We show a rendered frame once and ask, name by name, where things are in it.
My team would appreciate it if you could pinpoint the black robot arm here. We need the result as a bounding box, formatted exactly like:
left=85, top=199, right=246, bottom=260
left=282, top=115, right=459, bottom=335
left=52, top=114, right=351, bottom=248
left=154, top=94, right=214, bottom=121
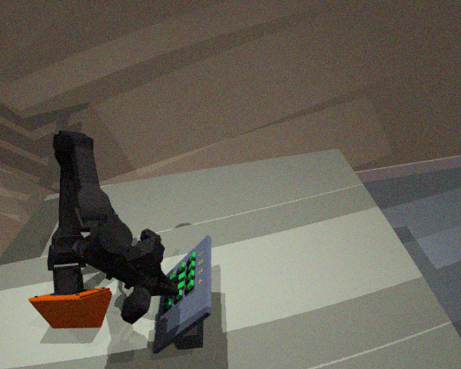
left=47, top=130, right=165, bottom=296

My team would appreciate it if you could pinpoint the blue-grey switch panel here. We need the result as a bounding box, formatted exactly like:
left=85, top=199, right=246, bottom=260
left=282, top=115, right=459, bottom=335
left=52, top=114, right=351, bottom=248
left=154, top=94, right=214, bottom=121
left=152, top=235, right=211, bottom=354

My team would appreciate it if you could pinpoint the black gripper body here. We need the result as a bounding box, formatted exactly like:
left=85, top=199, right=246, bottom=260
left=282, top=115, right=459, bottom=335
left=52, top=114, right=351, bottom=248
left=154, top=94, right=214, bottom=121
left=104, top=251, right=155, bottom=324

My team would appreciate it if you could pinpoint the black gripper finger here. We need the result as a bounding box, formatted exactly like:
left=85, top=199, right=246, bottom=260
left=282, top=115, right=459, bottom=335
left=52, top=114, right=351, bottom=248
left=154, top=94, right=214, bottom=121
left=150, top=263, right=179, bottom=292
left=149, top=274, right=179, bottom=296

